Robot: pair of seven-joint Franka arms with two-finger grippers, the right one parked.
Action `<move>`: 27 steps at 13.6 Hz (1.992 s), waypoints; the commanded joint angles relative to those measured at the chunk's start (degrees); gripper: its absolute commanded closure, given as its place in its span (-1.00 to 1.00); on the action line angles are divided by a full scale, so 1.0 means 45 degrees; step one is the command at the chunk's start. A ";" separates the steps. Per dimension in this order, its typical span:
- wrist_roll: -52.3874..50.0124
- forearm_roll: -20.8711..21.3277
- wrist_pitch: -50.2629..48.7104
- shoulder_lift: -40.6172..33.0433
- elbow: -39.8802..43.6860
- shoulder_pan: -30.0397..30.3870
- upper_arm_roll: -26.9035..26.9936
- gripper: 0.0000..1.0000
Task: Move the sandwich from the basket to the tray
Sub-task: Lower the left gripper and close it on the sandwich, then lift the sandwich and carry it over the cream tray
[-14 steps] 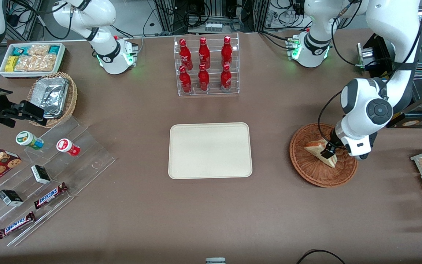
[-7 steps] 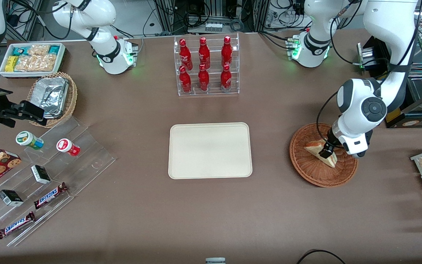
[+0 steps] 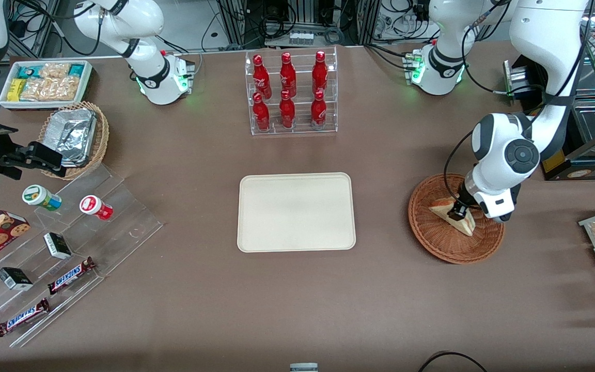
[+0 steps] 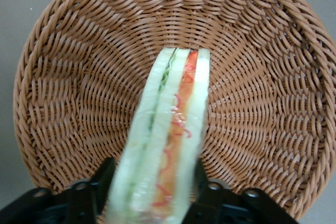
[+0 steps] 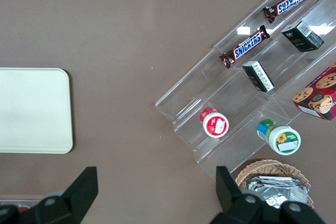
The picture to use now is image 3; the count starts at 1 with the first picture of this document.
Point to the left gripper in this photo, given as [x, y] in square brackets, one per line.
[466, 198]

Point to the triangular sandwich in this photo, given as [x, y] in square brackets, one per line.
[465, 226]

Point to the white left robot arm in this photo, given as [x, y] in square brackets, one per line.
[550, 31]

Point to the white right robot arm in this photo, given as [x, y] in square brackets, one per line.
[147, 26]

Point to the brown round wicker basket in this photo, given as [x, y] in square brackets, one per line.
[432, 237]

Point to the light wicker basket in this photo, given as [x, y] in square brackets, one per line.
[102, 139]

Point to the cream rectangular tray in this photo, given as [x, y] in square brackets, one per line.
[297, 212]

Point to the green jar with sunflower lid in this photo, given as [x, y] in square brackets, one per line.
[39, 196]

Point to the silver foil packet stack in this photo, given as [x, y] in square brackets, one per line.
[73, 134]

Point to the white plastic snack bin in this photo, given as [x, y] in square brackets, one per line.
[5, 102]

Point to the yellow snack packet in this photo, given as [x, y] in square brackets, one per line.
[16, 89]

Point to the large clear cracker bag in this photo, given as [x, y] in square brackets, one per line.
[49, 89]

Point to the red jar with white lid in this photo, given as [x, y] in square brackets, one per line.
[93, 205]

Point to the teal snack packet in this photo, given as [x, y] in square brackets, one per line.
[29, 71]
[76, 69]

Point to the small black box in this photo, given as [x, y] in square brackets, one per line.
[14, 278]
[57, 246]

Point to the small clear cracker bag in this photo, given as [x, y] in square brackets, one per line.
[55, 70]

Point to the clear acrylic stepped stand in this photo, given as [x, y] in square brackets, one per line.
[122, 227]

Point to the Snickers chocolate bar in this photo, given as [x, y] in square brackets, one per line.
[70, 276]
[21, 317]

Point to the black electronic device box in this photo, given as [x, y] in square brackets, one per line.
[525, 85]

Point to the red bottle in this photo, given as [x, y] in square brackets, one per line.
[318, 111]
[287, 112]
[287, 75]
[261, 114]
[261, 75]
[319, 72]

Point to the clear acrylic bottle rack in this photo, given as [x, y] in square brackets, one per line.
[275, 130]

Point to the grey object at table edge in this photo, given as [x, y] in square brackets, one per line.
[303, 367]

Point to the white power strip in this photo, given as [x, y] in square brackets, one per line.
[301, 37]

